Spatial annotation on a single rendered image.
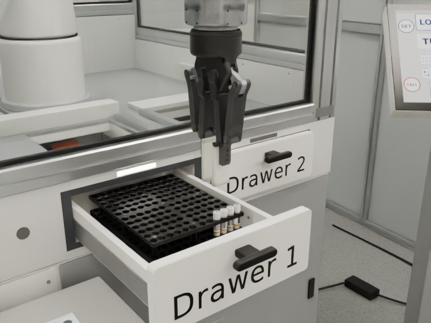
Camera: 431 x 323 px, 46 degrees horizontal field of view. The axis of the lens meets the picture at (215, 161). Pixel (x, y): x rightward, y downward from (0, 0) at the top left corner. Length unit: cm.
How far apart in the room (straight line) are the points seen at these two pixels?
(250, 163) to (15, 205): 48
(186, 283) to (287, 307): 74
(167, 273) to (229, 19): 35
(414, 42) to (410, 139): 118
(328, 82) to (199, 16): 59
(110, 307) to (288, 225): 32
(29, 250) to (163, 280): 31
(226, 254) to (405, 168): 197
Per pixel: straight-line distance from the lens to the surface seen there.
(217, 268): 72
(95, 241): 85
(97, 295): 92
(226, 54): 72
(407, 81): 137
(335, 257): 255
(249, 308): 130
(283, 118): 116
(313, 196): 131
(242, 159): 107
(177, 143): 98
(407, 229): 271
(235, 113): 73
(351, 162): 284
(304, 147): 120
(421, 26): 147
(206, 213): 85
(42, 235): 91
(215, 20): 71
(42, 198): 89
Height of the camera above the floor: 127
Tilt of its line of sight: 20 degrees down
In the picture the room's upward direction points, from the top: straight up
